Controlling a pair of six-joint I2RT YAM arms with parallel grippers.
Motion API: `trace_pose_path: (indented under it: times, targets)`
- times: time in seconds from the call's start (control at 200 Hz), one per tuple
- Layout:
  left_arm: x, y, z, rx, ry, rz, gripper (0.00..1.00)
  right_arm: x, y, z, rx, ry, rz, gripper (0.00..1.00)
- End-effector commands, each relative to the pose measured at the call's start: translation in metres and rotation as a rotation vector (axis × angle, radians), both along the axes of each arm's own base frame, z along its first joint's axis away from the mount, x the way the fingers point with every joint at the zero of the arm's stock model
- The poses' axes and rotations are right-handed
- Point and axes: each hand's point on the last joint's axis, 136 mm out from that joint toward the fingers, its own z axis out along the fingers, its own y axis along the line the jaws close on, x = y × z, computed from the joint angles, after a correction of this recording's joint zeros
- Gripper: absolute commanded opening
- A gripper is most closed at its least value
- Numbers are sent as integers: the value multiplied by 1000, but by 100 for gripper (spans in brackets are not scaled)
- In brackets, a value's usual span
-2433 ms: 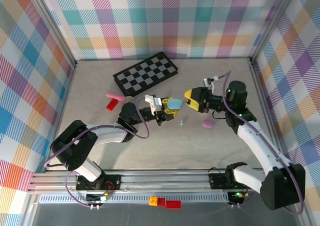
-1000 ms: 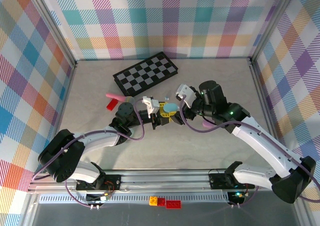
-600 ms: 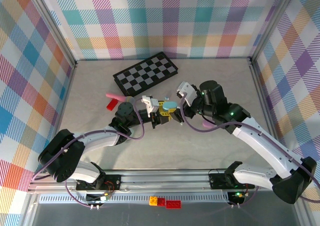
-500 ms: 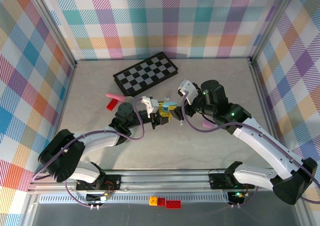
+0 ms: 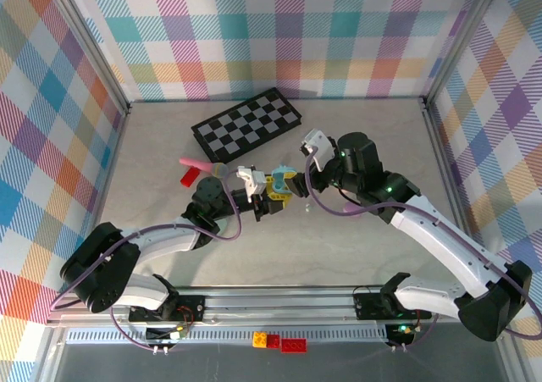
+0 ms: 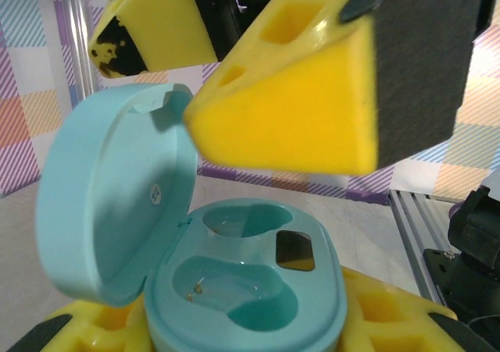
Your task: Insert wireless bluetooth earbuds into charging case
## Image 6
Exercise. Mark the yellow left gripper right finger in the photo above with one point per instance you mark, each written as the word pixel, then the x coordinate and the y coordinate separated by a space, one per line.
pixel 390 321

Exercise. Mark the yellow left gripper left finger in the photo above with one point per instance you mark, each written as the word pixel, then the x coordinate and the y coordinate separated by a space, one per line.
pixel 78 328

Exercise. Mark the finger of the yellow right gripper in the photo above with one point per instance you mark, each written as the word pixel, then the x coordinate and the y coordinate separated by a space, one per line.
pixel 156 24
pixel 293 125

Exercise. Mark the light blue earbud charging case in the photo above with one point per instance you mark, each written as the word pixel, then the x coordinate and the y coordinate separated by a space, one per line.
pixel 117 192

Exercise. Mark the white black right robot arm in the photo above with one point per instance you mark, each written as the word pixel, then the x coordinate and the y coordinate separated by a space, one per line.
pixel 476 250

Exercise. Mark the aluminium corner post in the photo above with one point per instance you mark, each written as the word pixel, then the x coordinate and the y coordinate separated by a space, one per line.
pixel 78 36

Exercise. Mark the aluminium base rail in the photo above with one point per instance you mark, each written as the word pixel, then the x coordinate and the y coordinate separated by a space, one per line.
pixel 414 231

